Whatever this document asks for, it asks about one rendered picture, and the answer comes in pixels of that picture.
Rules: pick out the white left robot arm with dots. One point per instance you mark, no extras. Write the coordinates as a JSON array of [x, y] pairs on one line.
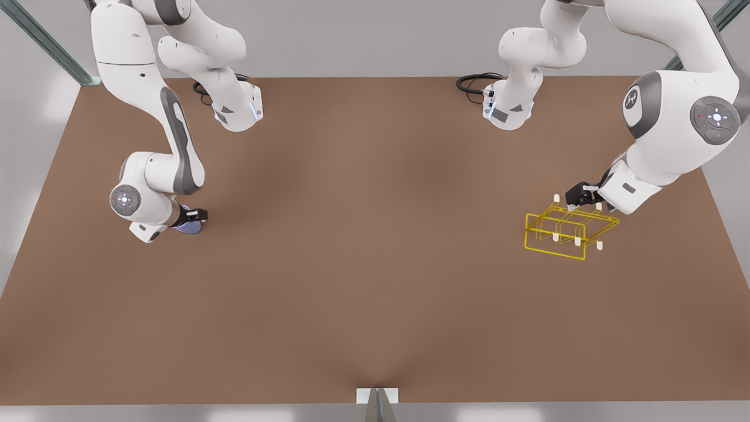
[[674, 140]]

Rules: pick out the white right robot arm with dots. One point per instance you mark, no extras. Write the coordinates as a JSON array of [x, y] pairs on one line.
[[123, 70]]

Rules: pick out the silver frame post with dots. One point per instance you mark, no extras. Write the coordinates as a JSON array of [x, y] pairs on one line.
[[378, 405], [47, 42], [712, 26]]

